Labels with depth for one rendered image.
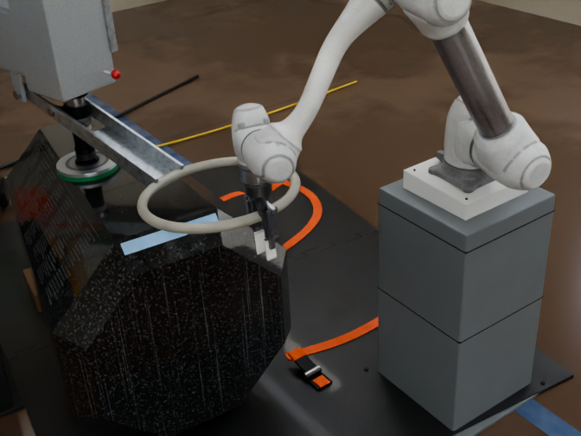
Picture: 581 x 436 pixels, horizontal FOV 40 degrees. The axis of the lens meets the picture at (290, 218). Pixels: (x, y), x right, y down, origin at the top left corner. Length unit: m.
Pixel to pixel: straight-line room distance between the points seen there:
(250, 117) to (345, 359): 1.36
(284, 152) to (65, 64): 0.96
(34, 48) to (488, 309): 1.65
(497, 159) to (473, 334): 0.64
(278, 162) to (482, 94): 0.60
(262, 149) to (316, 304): 1.59
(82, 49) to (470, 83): 1.22
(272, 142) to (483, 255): 0.86
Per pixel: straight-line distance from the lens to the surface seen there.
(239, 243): 2.52
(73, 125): 2.72
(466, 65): 2.08
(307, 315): 3.34
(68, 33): 2.60
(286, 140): 1.91
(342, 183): 4.36
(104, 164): 2.81
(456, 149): 2.46
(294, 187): 2.29
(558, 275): 3.70
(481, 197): 2.47
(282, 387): 3.01
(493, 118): 2.21
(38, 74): 2.69
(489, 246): 2.48
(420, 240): 2.54
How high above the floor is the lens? 2.03
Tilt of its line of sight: 30 degrees down
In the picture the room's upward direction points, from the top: 3 degrees counter-clockwise
